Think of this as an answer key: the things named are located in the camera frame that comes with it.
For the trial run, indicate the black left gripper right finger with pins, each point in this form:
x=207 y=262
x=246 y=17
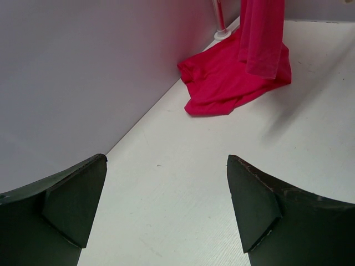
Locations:
x=281 y=224

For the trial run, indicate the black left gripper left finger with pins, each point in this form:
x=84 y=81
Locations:
x=48 y=222

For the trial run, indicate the red t shirt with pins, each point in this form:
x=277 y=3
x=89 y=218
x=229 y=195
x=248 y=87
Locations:
x=237 y=70

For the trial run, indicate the white clothes rack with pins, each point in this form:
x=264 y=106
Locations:
x=222 y=31

